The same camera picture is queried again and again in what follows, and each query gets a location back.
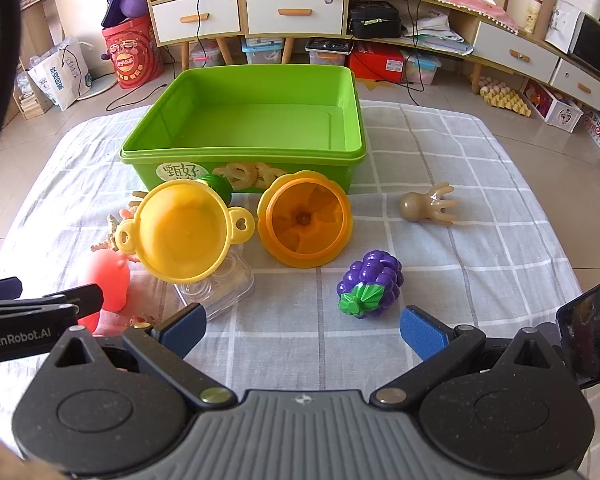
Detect pink toy peach half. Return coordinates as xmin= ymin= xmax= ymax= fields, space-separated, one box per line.
xmin=79 ymin=249 xmax=131 ymax=334

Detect beige dried starfish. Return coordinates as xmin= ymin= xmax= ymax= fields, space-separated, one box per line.
xmin=91 ymin=191 xmax=148 ymax=255

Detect purple toy grapes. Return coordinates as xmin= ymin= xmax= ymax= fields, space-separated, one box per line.
xmin=337 ymin=249 xmax=404 ymax=318

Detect clear plastic egg tray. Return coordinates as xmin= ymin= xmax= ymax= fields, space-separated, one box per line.
xmin=175 ymin=249 xmax=254 ymax=321

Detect yellow toy pot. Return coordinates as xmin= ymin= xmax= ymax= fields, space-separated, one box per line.
xmin=116 ymin=180 xmax=256 ymax=284

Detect orange toy pumpkin half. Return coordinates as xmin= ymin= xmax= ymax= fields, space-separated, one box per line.
xmin=257 ymin=170 xmax=353 ymax=269

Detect small beige toy octopus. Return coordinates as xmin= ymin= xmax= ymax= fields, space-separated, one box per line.
xmin=399 ymin=182 xmax=457 ymax=226

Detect yellow toy corn cob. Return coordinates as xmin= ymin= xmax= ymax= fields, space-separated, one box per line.
xmin=196 ymin=174 xmax=233 ymax=207

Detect white paper shopping bag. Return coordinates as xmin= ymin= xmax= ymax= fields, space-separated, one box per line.
xmin=27 ymin=37 xmax=92 ymax=110

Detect green plastic storage box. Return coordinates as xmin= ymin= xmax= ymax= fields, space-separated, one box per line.
xmin=120 ymin=64 xmax=366 ymax=193

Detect red cylindrical snack bin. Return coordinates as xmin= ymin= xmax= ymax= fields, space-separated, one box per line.
xmin=102 ymin=14 xmax=163 ymax=90

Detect yellow egg carton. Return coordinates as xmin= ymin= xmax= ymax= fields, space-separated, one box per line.
xmin=478 ymin=77 xmax=531 ymax=117

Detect red flat box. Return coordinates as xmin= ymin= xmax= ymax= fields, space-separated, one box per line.
xmin=348 ymin=41 xmax=404 ymax=84

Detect black box on shelf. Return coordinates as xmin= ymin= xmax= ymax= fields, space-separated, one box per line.
xmin=348 ymin=0 xmax=402 ymax=39

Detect black microwave oven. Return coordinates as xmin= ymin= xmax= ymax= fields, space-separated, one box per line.
xmin=545 ymin=0 xmax=600 ymax=75

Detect wooden cabinet with white drawers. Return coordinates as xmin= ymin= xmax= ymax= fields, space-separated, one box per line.
xmin=147 ymin=0 xmax=600 ymax=110

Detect black phone on mount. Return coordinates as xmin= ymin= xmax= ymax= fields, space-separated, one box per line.
xmin=556 ymin=284 xmax=600 ymax=389

